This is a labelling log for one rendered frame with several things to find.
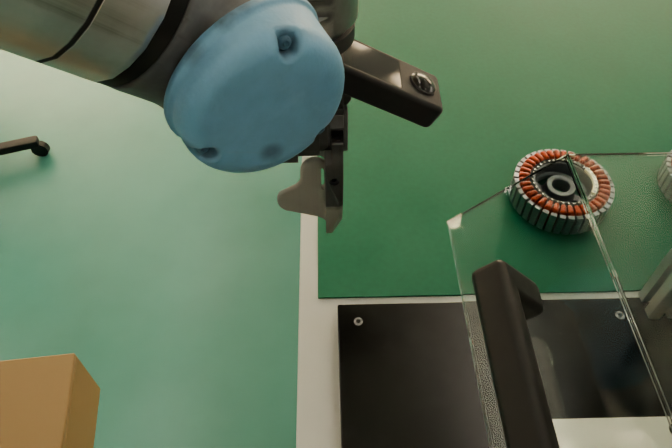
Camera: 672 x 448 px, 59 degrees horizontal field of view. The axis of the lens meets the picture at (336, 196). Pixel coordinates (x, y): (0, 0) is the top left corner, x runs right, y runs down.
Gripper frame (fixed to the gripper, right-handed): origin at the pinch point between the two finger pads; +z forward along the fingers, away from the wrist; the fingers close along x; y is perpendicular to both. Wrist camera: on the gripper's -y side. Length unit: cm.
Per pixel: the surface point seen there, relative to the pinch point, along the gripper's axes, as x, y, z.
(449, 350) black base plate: 13.3, -10.4, 7.4
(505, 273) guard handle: 24.0, -7.1, -22.0
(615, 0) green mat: -51, -49, 9
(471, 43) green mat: -39.2, -22.1, 9.4
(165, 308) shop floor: -37, 42, 84
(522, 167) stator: -8.8, -22.1, 5.7
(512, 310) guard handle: 25.9, -7.0, -22.0
